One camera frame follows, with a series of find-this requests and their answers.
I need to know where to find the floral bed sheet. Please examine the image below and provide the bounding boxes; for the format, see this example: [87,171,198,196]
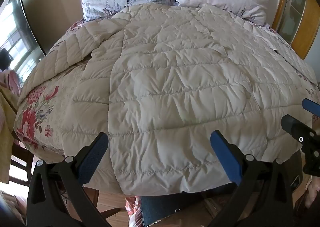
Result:
[14,16,320,165]

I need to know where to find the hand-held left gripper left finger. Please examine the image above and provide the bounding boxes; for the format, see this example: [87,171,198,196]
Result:
[26,132,109,227]

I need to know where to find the yellow cloth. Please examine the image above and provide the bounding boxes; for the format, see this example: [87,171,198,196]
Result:
[0,84,18,184]

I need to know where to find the person's blue jeans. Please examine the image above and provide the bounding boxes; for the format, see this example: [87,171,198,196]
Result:
[139,186,213,227]

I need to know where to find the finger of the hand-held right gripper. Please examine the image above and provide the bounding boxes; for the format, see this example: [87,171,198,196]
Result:
[302,98,320,118]
[281,114,320,144]

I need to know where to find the pink floral cushion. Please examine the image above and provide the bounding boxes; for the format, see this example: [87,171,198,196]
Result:
[0,68,23,98]

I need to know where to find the dark flat screen television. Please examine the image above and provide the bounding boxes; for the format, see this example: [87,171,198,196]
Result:
[0,0,47,73]

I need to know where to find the beige quilted down coat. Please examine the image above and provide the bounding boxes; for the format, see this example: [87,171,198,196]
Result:
[19,3,317,197]

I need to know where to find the dark wooden chair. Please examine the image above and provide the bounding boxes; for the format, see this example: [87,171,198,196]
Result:
[9,130,35,185]

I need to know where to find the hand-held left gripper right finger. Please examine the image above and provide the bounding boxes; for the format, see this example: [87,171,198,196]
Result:
[210,131,294,227]

